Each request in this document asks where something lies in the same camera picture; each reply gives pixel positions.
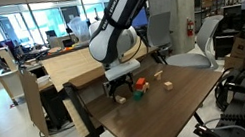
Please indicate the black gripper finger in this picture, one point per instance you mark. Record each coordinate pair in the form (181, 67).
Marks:
(113, 93)
(130, 84)

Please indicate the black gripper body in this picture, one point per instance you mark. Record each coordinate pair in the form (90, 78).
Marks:
(118, 82)

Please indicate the long rectangular wooden block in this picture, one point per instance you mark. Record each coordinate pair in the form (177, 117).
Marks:
(120, 99)

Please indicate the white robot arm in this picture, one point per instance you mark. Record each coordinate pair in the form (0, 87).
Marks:
(114, 42)

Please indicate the orange block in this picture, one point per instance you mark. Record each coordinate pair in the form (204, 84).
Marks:
(140, 83)

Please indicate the green block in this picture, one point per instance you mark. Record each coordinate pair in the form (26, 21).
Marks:
(138, 95)

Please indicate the arch shaped wooden block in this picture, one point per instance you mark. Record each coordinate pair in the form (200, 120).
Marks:
(146, 87)

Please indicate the T-shaped wooden block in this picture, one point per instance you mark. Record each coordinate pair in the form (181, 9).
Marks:
(158, 75)

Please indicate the grey back panel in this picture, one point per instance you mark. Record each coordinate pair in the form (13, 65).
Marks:
(94, 93)

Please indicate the brown wooden shelf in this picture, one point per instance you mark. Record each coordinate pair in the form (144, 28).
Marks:
(87, 78)

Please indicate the small wooden cube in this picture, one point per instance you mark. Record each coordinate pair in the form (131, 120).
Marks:
(168, 86)

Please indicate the light wooden back panel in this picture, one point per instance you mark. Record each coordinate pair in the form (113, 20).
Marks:
(68, 66)

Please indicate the grey office chair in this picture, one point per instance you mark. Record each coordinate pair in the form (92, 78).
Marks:
(160, 31)

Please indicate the clear plastic bag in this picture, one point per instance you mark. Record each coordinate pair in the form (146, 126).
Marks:
(78, 29)

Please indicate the blue screen monitor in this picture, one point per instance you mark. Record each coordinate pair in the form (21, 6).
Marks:
(139, 18)

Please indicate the white office chair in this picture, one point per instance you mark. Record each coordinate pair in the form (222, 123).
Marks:
(194, 55)

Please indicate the brown cardboard panel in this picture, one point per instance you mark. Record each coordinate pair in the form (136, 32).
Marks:
(34, 104)

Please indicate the red fire extinguisher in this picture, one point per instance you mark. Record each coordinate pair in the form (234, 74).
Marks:
(190, 27)

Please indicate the beige wooden cabinet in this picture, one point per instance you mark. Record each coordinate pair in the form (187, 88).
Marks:
(8, 75)

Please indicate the brown cardboard box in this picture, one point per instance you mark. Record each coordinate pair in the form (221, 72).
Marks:
(240, 47)

